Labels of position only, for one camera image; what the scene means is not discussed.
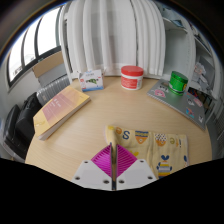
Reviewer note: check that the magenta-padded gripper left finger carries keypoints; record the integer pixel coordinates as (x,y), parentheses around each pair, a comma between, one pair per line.
(87,173)

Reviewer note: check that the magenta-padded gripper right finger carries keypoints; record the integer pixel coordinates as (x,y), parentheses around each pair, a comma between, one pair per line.
(140,173)

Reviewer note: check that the yellow patterned towel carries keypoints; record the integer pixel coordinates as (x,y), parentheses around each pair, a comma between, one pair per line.
(160,146)

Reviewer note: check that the yellow and pink book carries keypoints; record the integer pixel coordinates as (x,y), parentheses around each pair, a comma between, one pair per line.
(60,108)

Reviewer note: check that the grey laptop with stickers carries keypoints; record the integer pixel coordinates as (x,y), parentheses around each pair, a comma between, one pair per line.
(181,106)

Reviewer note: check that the black bag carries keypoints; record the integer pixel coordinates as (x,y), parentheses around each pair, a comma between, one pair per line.
(21,125)

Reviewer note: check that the grey ribbed radiator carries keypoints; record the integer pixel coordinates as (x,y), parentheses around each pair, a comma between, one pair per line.
(51,90)

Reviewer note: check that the small white and blue box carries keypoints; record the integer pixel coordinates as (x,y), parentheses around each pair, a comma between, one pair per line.
(91,81)

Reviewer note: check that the white jar with red lid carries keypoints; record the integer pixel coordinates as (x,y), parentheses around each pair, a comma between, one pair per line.
(132,79)

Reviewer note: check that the green round can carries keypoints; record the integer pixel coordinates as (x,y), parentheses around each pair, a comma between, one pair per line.
(178,83)

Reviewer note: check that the brown cardboard box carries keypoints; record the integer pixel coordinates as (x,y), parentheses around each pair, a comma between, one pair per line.
(50,65)

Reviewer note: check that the white shelf unit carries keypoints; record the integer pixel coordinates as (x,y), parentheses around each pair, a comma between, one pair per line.
(196,63)

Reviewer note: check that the dark-framed window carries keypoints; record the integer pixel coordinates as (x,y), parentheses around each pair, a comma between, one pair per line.
(31,46)

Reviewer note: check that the white curtain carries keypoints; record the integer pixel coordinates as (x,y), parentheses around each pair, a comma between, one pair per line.
(113,36)

